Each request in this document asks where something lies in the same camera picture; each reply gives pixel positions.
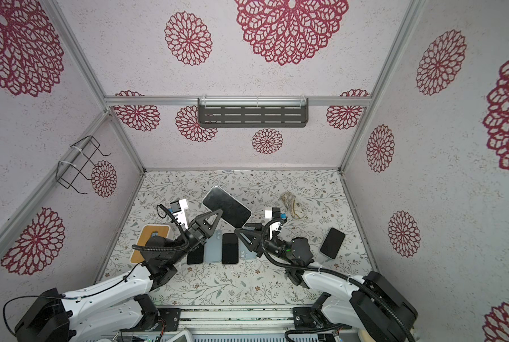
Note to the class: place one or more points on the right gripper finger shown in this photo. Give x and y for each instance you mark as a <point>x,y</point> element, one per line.
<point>255,227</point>
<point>255,239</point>

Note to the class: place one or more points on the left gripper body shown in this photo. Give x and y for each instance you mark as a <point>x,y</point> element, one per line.
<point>196,234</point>

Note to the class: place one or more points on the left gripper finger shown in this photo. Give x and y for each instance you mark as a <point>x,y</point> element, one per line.
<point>208,220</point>
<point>215,235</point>

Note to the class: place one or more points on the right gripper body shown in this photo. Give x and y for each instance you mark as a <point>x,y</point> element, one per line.
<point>258,239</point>

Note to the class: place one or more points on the pale green phone case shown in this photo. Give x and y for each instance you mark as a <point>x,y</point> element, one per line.
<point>245,252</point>
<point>213,248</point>

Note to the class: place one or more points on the black phone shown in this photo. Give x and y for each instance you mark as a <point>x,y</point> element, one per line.
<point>233,211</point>
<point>332,243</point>

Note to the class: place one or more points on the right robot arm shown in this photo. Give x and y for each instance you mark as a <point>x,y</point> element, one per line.
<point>370,303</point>

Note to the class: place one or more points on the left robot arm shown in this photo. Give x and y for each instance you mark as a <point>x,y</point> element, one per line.
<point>121,303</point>

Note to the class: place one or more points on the crumpled clear plastic bag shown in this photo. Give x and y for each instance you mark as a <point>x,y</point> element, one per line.
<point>294,206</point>

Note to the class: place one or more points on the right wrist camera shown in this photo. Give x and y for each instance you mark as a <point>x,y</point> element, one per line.
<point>273,218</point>

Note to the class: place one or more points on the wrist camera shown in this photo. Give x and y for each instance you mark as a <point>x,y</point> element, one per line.
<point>179,208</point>
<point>273,218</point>

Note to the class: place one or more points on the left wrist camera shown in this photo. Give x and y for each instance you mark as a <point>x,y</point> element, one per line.
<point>179,208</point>

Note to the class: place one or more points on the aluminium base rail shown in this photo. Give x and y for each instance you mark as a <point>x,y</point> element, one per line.
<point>233,323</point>

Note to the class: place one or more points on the grey metal wall shelf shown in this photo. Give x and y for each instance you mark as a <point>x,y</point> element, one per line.
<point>257,113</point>

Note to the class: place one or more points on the black wire wall rack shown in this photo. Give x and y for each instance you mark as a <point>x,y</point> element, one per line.
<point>67,172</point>

